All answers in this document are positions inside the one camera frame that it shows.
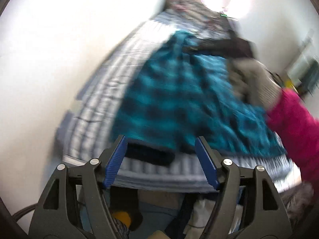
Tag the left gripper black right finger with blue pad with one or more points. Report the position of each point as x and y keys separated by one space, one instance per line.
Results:
x=248 y=204

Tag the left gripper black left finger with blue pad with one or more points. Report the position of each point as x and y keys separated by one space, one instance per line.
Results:
x=57 y=214

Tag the teal plaid fleece jacket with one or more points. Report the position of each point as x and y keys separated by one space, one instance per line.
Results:
x=179 y=96

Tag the pink sleeved right forearm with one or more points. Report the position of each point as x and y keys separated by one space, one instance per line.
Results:
x=298 y=131

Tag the black metal clothes rack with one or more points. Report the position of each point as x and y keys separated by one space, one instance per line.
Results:
x=303 y=71

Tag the grey knit gloved right hand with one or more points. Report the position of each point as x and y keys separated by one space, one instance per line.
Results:
x=253 y=83

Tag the floral folded blanket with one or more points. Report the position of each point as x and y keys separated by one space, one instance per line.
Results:
x=195 y=11

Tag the blue white striped bed quilt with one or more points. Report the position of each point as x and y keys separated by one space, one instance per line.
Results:
x=85 y=129

